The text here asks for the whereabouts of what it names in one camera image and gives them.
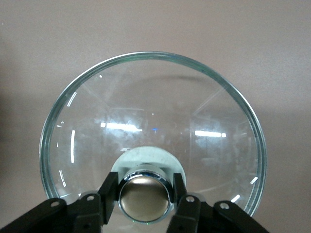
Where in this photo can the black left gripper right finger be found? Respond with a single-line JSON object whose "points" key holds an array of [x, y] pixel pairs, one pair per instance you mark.
{"points": [[192, 211]]}

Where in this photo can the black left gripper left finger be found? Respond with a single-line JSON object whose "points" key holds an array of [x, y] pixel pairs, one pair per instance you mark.
{"points": [[80, 211]]}

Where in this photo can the glass lid with gold knob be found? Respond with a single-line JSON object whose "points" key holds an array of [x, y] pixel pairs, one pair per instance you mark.
{"points": [[150, 109]]}

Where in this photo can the brown table cover mat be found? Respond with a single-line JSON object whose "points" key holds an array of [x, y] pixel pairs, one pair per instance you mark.
{"points": [[48, 36]]}

